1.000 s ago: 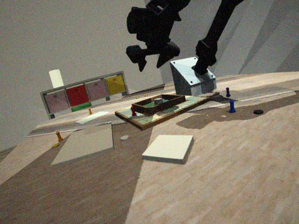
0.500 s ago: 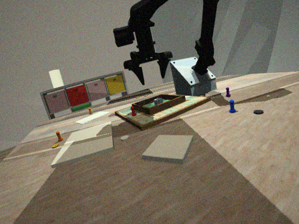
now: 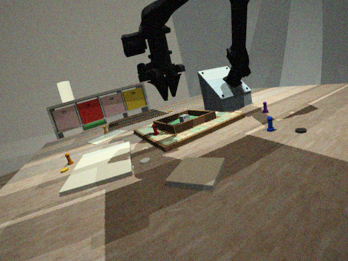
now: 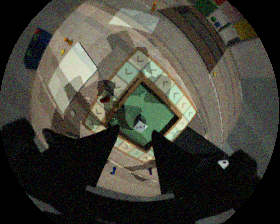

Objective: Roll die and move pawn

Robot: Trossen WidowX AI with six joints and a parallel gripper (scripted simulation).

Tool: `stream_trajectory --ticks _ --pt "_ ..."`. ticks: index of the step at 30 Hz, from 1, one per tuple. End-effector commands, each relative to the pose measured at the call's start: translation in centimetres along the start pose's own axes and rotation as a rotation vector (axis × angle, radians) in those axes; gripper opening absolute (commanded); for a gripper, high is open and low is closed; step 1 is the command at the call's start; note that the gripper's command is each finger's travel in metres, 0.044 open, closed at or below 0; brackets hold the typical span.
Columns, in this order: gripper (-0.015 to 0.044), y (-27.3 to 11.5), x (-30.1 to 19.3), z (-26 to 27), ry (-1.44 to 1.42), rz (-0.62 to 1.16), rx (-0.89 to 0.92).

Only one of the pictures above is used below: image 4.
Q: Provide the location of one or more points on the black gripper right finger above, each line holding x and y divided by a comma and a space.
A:
174, 165

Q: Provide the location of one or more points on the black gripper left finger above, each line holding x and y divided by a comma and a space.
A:
89, 154

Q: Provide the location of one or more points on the red game pawn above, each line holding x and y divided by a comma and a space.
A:
105, 99

